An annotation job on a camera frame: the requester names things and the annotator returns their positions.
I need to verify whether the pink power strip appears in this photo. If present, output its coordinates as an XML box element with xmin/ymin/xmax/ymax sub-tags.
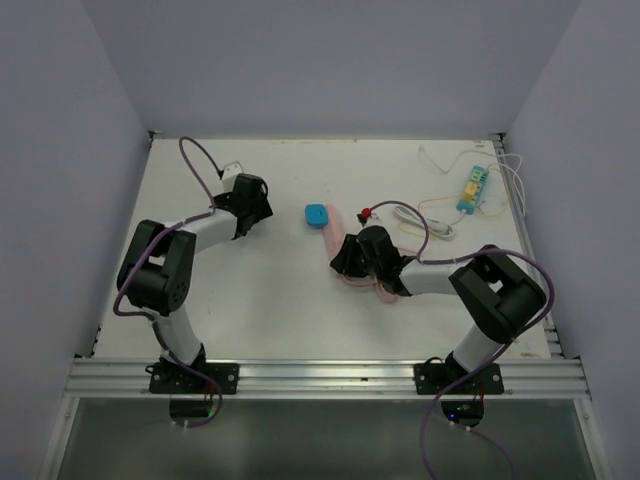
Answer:
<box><xmin>322</xmin><ymin>205</ymin><xmax>415</xmax><ymax>303</ymax></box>

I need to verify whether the blue plug adapter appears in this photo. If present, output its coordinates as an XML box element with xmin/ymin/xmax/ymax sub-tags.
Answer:
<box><xmin>304</xmin><ymin>203</ymin><xmax>329</xmax><ymax>229</ymax></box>

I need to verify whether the teal power strip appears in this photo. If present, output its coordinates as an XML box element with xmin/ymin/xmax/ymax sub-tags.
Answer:
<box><xmin>456</xmin><ymin>165</ymin><xmax>489</xmax><ymax>215</ymax></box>

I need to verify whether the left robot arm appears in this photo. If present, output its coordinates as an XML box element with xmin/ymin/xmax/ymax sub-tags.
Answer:
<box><xmin>112</xmin><ymin>173</ymin><xmax>273</xmax><ymax>393</ymax></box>

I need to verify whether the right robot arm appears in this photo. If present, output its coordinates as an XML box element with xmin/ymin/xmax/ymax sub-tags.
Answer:
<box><xmin>330</xmin><ymin>225</ymin><xmax>555</xmax><ymax>393</ymax></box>

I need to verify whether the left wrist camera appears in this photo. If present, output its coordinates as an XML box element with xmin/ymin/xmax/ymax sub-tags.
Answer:
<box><xmin>220</xmin><ymin>162</ymin><xmax>243</xmax><ymax>192</ymax></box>

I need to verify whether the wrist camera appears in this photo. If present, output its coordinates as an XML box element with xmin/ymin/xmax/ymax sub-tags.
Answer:
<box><xmin>220</xmin><ymin>162</ymin><xmax>243</xmax><ymax>192</ymax></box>
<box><xmin>356</xmin><ymin>208</ymin><xmax>384</xmax><ymax>231</ymax></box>

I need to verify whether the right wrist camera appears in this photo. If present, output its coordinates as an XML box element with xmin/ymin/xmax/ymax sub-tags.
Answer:
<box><xmin>356</xmin><ymin>208</ymin><xmax>384</xmax><ymax>231</ymax></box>

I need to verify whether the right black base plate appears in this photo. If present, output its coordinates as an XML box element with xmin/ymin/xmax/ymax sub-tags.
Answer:
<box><xmin>413</xmin><ymin>360</ymin><xmax>505</xmax><ymax>395</ymax></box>

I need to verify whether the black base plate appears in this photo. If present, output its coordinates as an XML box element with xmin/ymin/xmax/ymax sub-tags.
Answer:
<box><xmin>145</xmin><ymin>359</ymin><xmax>239</xmax><ymax>395</ymax></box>
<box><xmin>413</xmin><ymin>360</ymin><xmax>505</xmax><ymax>395</ymax></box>

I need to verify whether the aluminium rail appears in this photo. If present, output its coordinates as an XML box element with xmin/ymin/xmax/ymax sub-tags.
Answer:
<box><xmin>64</xmin><ymin>358</ymin><xmax>590</xmax><ymax>400</ymax></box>

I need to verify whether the thin white cable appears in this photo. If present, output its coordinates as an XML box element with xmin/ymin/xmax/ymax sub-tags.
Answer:
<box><xmin>417</xmin><ymin>145</ymin><xmax>527</xmax><ymax>216</ymax></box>

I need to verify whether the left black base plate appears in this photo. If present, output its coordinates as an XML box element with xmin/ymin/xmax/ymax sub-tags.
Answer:
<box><xmin>145</xmin><ymin>359</ymin><xmax>239</xmax><ymax>395</ymax></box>

